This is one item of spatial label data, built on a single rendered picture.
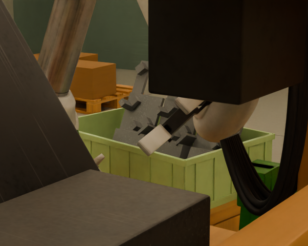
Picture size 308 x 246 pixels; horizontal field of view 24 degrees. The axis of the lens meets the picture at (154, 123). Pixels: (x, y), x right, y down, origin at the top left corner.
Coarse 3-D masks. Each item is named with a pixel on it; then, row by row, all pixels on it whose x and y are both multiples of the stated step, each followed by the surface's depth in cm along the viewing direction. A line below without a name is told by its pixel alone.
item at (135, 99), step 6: (120, 102) 241; (126, 102) 241; (132, 102) 242; (138, 102) 242; (126, 108) 242; (132, 108) 243; (132, 120) 235; (144, 120) 237; (150, 120) 237; (132, 126) 234; (138, 126) 234
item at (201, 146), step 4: (240, 132) 214; (196, 136) 223; (240, 136) 215; (196, 140) 222; (200, 140) 221; (204, 140) 220; (196, 144) 222; (200, 144) 221; (204, 144) 220; (208, 144) 219; (192, 148) 215; (196, 148) 214; (200, 148) 213; (204, 148) 219; (208, 148) 219; (192, 152) 215; (196, 152) 214; (200, 152) 213; (204, 152) 212; (188, 156) 215; (192, 156) 214
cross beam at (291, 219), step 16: (304, 192) 71; (272, 208) 67; (288, 208) 66; (304, 208) 66; (256, 224) 63; (272, 224) 63; (288, 224) 63; (304, 224) 63; (224, 240) 59; (240, 240) 59; (256, 240) 59; (272, 240) 59; (288, 240) 59; (304, 240) 61
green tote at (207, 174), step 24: (96, 120) 248; (120, 120) 256; (96, 144) 217; (120, 144) 209; (264, 144) 218; (120, 168) 211; (144, 168) 204; (168, 168) 197; (192, 168) 195; (216, 168) 202; (216, 192) 204
